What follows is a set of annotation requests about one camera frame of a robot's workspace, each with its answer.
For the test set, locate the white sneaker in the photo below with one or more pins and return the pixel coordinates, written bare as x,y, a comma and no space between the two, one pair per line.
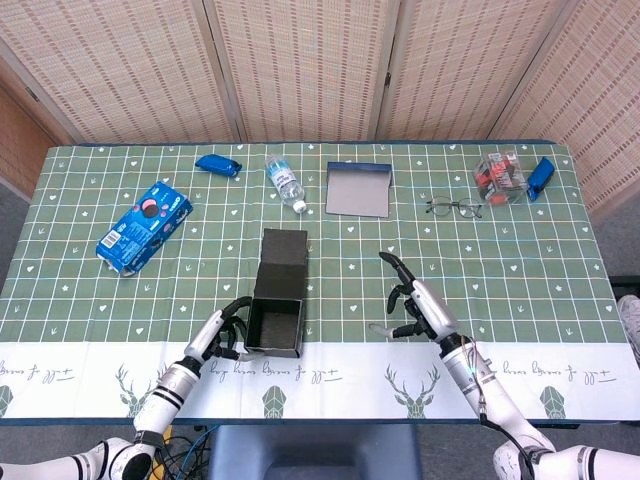
631,320

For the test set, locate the blue foil snack packet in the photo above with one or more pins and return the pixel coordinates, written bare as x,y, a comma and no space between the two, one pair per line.
541,175
215,164

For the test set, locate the clear jar with red items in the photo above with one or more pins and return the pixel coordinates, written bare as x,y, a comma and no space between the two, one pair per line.
500,177

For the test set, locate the blue cookie package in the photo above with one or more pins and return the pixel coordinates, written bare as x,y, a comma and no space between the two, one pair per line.
145,225

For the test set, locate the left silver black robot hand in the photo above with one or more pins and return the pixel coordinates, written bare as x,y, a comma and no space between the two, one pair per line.
205,335

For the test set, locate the clear plastic water bottle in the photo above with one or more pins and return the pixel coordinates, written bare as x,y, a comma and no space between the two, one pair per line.
286,182

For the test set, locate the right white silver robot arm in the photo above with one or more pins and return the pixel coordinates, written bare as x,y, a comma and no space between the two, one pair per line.
480,385

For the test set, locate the green checked tablecloth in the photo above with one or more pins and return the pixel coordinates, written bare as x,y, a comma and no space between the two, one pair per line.
500,300

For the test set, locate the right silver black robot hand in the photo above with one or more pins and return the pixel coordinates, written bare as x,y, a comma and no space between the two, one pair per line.
432,312

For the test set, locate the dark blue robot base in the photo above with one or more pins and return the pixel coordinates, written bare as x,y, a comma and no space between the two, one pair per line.
310,450

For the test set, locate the black foldable paper box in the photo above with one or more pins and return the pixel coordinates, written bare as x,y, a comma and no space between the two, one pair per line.
282,280

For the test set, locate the thin black frame eyeglasses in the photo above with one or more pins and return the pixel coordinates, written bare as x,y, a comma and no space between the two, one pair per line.
441,207

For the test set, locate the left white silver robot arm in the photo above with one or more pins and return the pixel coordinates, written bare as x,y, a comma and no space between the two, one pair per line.
165,395

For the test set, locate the woven bamboo screen panel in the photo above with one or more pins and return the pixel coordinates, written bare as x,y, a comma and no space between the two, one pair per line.
600,100
460,65
125,65
305,65

